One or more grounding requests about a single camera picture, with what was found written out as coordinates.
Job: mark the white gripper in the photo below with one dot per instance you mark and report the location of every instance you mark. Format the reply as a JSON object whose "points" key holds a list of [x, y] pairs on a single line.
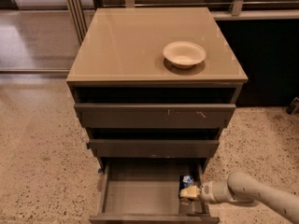
{"points": [[206, 192]]}

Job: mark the blue pepsi can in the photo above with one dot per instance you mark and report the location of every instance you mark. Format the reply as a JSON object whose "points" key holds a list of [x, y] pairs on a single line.
{"points": [[185, 181]]}

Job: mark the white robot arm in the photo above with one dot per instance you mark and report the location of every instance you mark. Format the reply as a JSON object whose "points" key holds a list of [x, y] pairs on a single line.
{"points": [[240, 188]]}

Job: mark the grey open bottom drawer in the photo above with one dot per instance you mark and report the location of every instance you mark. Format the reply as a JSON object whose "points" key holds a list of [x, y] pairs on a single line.
{"points": [[145, 191]]}

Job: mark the grey middle drawer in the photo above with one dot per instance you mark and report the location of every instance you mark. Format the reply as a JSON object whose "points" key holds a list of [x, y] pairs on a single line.
{"points": [[155, 148]]}

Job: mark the grey drawer cabinet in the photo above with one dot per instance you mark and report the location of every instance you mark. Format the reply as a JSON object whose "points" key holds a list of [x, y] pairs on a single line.
{"points": [[121, 61]]}

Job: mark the grey top drawer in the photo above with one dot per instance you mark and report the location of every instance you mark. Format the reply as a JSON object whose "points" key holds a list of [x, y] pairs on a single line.
{"points": [[141, 116]]}

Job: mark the white paper bowl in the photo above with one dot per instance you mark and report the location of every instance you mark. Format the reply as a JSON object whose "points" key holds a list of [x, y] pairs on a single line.
{"points": [[184, 54]]}

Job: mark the metal railing frame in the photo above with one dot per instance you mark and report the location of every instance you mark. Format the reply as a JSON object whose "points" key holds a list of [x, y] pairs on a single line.
{"points": [[235, 17]]}

